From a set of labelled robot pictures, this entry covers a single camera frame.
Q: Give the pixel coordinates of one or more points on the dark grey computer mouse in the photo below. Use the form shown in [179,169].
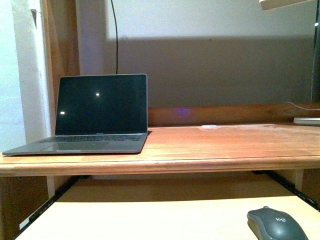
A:
[269,224]

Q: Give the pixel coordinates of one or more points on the white round desk grommet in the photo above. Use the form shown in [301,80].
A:
[209,126]

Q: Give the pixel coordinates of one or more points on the grey laptop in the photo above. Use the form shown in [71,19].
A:
[96,114]

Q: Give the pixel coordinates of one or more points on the wooden desk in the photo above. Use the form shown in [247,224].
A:
[180,161]

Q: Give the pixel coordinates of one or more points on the wooden keyboard tray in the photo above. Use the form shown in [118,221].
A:
[221,219]

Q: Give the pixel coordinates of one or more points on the silver closed device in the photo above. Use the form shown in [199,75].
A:
[307,121]

